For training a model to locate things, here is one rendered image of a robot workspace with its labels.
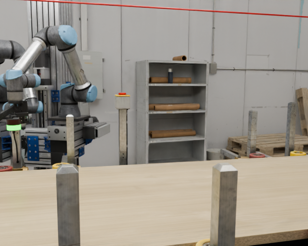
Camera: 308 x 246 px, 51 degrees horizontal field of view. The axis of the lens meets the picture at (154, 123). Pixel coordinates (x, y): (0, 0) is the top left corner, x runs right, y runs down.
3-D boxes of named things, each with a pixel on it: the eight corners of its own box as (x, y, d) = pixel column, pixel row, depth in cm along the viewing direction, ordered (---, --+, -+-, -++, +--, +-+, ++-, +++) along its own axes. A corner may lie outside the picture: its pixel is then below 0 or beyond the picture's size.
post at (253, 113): (245, 190, 188) (249, 109, 182) (250, 190, 189) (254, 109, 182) (248, 192, 185) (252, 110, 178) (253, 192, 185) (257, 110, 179)
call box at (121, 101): (114, 109, 166) (114, 94, 165) (128, 109, 167) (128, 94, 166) (116, 110, 159) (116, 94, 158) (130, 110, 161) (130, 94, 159)
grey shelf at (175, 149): (135, 170, 462) (135, 61, 441) (191, 165, 492) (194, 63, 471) (145, 179, 420) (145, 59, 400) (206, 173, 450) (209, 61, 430)
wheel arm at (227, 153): (220, 154, 211) (220, 148, 210) (224, 154, 212) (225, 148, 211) (255, 173, 169) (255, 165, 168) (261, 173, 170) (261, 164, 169)
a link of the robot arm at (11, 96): (8, 92, 155) (5, 92, 162) (9, 101, 156) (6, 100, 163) (24, 92, 160) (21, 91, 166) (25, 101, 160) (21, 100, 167)
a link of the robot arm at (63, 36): (83, 95, 228) (53, 22, 195) (101, 95, 223) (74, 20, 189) (75, 105, 220) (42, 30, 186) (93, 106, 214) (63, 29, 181)
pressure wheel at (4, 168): (-4, 189, 145) (-6, 164, 144) (15, 188, 147) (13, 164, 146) (-9, 195, 138) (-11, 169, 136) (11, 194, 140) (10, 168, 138)
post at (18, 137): (16, 213, 159) (11, 117, 153) (24, 212, 160) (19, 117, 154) (15, 215, 156) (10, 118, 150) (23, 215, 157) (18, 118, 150)
